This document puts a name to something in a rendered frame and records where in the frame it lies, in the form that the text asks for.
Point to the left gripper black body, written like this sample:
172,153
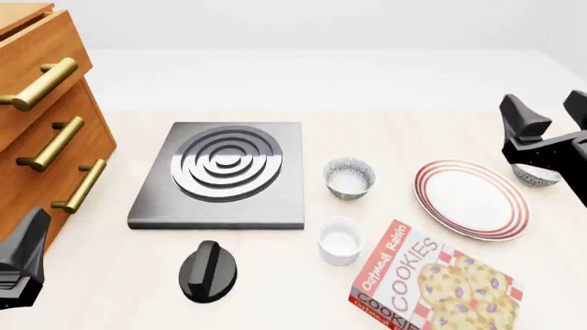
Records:
18,292

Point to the small white ramekin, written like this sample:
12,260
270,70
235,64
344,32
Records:
340,242

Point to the round black stove knob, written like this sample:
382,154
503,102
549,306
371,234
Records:
206,275

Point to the wooden cabinet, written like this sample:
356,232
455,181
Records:
18,17

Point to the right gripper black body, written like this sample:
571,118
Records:
550,154

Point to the flat black stove plate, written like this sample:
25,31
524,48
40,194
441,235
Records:
156,203

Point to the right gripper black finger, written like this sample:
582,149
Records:
579,108
520,118

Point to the oatmeal raisin cookies box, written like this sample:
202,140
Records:
431,285

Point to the white plate with red rings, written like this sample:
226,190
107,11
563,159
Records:
470,201

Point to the black-white patterned bowl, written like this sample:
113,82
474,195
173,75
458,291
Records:
348,178
534,177

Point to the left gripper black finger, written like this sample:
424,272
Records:
27,244

